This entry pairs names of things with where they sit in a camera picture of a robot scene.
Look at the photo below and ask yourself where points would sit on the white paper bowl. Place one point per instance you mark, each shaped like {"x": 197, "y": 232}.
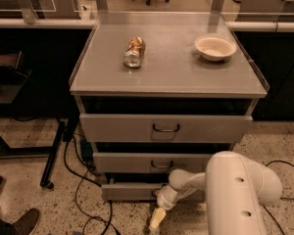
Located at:
{"x": 214, "y": 48}

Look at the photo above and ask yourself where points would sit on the black table frame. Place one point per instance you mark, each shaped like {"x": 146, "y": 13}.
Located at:
{"x": 11, "y": 82}

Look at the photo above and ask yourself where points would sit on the crushed orange soda can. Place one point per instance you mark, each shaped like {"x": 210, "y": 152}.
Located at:
{"x": 134, "y": 54}

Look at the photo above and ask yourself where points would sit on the grey top drawer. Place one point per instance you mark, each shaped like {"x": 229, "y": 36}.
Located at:
{"x": 164, "y": 128}

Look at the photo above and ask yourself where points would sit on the grey drawer cabinet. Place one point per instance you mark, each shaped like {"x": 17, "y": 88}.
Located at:
{"x": 173, "y": 80}

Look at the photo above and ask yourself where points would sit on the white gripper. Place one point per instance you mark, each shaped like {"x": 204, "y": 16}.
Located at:
{"x": 166, "y": 200}

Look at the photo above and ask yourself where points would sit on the grey middle drawer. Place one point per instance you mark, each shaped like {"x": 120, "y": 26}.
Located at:
{"x": 149, "y": 163}

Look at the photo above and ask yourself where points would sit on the grey drawer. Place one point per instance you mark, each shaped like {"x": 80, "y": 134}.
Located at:
{"x": 164, "y": 128}
{"x": 149, "y": 163}
{"x": 131, "y": 192}

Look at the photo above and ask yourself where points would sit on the grey bottom drawer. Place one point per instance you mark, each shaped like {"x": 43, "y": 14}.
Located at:
{"x": 131, "y": 192}

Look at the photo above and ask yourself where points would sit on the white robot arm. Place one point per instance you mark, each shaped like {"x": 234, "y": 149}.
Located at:
{"x": 235, "y": 188}

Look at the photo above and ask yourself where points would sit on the white horizontal rail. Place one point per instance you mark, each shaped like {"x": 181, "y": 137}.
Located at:
{"x": 235, "y": 26}

